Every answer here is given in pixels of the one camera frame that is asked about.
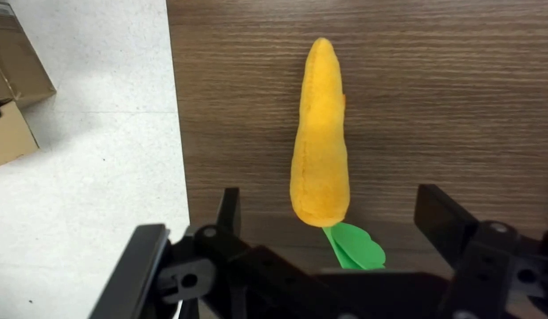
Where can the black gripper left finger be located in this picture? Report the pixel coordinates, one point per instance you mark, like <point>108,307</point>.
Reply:
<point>229,208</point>

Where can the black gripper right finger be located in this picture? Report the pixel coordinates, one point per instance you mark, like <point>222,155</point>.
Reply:
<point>443,218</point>

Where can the orange carrot plush toy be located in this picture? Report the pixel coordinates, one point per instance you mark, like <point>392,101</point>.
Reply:
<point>319,153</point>

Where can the cardboard box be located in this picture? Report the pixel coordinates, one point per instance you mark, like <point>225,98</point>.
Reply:
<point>9,135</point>
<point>18,64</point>

